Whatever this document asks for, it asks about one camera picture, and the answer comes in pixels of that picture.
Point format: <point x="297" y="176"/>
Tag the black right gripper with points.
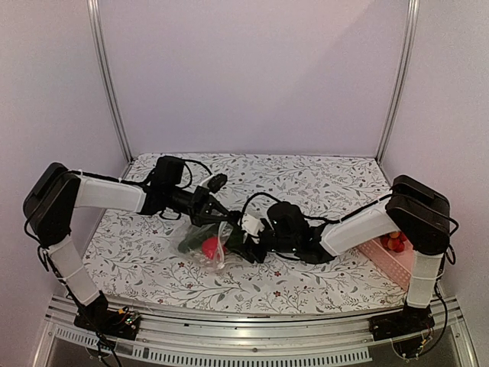
<point x="251" y="252"/>

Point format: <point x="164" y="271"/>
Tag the green fake leafy vegetable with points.
<point x="195" y="236"/>

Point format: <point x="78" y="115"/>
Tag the aluminium front rail base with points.
<point x="177" y="336"/>

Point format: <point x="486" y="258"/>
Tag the clear polka dot zip bag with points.
<point x="198" y="258"/>

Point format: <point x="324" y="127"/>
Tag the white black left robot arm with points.
<point x="64" y="207"/>

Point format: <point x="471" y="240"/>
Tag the aluminium frame post right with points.
<point x="402" y="72"/>

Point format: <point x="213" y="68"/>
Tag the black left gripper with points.
<point x="202" y="206"/>

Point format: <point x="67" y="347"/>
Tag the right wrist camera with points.
<point x="251" y="224"/>

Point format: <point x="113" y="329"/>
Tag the pink perforated plastic basket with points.
<point x="397" y="266"/>

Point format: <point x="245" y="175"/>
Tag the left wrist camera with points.
<point x="214" y="183"/>

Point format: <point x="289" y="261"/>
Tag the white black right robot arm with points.
<point x="410" y="208"/>

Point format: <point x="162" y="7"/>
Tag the aluminium frame post left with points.
<point x="107" y="80"/>

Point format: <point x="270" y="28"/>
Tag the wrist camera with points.
<point x="214" y="183"/>
<point x="251" y="224"/>

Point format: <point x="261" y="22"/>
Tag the aluminium frame post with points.
<point x="107" y="80"/>
<point x="402" y="72"/>

